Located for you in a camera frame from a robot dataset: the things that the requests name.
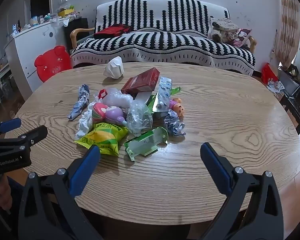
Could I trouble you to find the pink printed cushion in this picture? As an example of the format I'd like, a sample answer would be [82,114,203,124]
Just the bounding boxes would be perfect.
[230,28,253,47]

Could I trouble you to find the pink purple toy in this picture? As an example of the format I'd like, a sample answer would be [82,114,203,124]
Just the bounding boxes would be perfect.
[91,102,128,126]

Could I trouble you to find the clear plastic wrap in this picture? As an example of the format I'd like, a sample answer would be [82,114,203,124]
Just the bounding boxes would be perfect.
[126,100,153,137]

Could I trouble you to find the yellow green snack packet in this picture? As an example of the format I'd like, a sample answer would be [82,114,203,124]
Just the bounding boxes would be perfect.
[74,122,129,157]

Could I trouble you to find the white cabinet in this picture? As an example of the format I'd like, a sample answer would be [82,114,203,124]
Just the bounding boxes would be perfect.
[4,17,74,101]

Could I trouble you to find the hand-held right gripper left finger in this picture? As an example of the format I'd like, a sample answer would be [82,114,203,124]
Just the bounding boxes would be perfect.
[17,145,103,240]

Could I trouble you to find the crumpled white paper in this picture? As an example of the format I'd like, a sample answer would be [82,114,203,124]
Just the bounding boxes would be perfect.
[75,106,94,141]

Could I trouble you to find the red black cloth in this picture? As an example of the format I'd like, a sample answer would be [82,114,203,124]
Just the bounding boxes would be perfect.
[93,24,134,40]

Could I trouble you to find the translucent green plastic tray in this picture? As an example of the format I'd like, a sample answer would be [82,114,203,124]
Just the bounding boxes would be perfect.
[124,127,169,161]

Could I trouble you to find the clutter of small items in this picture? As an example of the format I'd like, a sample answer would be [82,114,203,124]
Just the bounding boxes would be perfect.
[10,11,62,38]

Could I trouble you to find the white low shelf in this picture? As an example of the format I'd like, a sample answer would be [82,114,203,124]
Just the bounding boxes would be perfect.
[0,57,11,114]

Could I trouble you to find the black plant stand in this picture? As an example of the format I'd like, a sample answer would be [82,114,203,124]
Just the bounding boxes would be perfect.
[279,66,300,134]

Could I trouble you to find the white crumpled paper cone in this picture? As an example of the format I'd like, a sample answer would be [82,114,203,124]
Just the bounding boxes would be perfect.
[103,56,124,79]

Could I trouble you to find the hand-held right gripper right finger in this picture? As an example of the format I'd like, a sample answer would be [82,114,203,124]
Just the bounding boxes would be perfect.
[200,142,284,240]

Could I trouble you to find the black cabinet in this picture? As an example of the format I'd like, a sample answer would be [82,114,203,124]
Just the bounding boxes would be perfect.
[64,17,89,53]

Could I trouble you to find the silver foil packet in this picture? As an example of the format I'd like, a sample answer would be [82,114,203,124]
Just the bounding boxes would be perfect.
[134,91,170,118]

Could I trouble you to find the crumpled silver blue foil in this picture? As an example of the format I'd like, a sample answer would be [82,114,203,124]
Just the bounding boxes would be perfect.
[164,110,187,136]

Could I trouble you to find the plastic bag with red label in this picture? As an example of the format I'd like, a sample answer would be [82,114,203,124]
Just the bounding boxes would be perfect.
[94,87,134,109]

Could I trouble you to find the brown plush toy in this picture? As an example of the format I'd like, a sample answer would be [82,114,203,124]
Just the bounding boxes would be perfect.
[207,17,239,43]

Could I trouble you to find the yellow box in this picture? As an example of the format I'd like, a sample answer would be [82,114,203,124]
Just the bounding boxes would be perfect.
[57,8,75,18]

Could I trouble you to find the small purple toy figure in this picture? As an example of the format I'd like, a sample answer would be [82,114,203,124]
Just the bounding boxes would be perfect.
[169,98,186,118]

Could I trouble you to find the person's left hand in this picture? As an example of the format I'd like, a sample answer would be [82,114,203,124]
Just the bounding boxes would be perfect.
[0,179,13,214]

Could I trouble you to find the patterned curtain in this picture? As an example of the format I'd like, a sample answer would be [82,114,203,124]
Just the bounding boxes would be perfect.
[274,0,300,71]

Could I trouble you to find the grey blister pack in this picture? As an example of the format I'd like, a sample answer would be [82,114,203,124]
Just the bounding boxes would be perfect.
[158,77,173,105]

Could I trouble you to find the sofa with black white cover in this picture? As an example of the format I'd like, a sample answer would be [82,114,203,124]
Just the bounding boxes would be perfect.
[70,0,257,77]

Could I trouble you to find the dark red cardboard box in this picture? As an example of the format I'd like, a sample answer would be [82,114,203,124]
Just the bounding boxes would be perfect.
[120,67,160,95]

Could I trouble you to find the blue white foil wrapper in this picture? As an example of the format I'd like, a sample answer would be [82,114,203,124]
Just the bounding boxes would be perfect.
[67,84,90,121]

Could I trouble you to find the scattered papers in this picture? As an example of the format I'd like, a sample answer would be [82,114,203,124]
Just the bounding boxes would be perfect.
[267,81,286,93]

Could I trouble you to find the red bear-shaped plastic stool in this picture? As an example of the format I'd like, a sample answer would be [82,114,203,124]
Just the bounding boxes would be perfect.
[34,45,73,83]

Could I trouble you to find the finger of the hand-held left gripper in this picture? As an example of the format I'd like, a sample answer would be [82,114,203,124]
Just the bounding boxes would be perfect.
[0,117,22,139]
[0,125,48,153]

